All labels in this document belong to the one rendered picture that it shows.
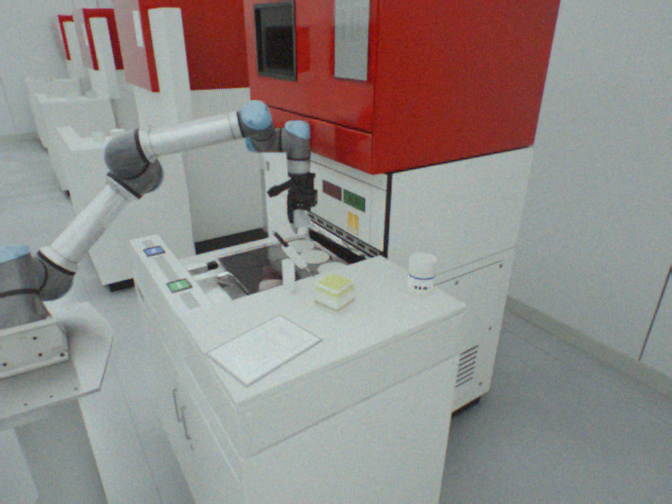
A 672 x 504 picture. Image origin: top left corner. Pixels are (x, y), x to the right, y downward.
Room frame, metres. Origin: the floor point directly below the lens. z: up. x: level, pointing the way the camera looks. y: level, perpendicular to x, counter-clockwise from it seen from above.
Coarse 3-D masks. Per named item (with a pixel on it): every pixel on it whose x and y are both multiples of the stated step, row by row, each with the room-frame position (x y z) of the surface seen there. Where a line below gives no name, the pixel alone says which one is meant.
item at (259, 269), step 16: (224, 256) 1.40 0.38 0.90; (240, 256) 1.40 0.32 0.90; (256, 256) 1.40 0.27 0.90; (272, 256) 1.40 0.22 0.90; (288, 256) 1.40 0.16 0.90; (336, 256) 1.40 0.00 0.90; (240, 272) 1.28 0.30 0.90; (256, 272) 1.29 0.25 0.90; (272, 272) 1.29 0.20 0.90; (304, 272) 1.29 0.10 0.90; (256, 288) 1.19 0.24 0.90
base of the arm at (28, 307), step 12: (24, 288) 1.01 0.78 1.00; (0, 300) 0.97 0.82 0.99; (12, 300) 0.97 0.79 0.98; (24, 300) 0.98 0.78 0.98; (36, 300) 1.01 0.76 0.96; (0, 312) 0.94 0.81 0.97; (12, 312) 0.95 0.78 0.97; (24, 312) 0.96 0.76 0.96; (36, 312) 0.99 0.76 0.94; (48, 312) 1.01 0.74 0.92; (0, 324) 0.92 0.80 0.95; (12, 324) 0.92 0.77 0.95
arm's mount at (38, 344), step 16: (48, 320) 0.95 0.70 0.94; (0, 336) 0.89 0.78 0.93; (16, 336) 0.91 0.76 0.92; (32, 336) 0.92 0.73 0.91; (48, 336) 0.94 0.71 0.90; (64, 336) 1.03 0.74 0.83; (0, 352) 0.89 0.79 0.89; (16, 352) 0.90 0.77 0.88; (32, 352) 0.92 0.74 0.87; (48, 352) 0.94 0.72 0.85; (64, 352) 0.97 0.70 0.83; (0, 368) 0.88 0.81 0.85; (16, 368) 0.90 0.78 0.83; (32, 368) 0.91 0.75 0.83
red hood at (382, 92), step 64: (256, 0) 1.83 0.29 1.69; (320, 0) 1.48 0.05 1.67; (384, 0) 1.27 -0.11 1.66; (448, 0) 1.39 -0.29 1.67; (512, 0) 1.54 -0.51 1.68; (256, 64) 1.85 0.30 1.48; (320, 64) 1.48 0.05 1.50; (384, 64) 1.27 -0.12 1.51; (448, 64) 1.40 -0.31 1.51; (512, 64) 1.57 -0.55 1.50; (320, 128) 1.48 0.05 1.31; (384, 128) 1.28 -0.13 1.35; (448, 128) 1.42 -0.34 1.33; (512, 128) 1.60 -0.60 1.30
